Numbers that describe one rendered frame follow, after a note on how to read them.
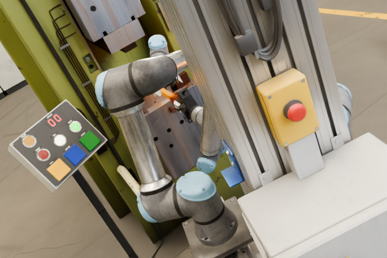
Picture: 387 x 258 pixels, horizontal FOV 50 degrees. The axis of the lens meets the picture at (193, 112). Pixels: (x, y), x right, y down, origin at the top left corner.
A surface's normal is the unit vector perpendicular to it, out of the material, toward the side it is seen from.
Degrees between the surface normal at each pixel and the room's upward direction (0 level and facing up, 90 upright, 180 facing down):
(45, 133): 60
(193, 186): 8
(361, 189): 0
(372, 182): 0
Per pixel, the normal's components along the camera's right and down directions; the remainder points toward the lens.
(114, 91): -0.23, 0.26
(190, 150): 0.46, 0.28
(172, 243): -0.37, -0.80
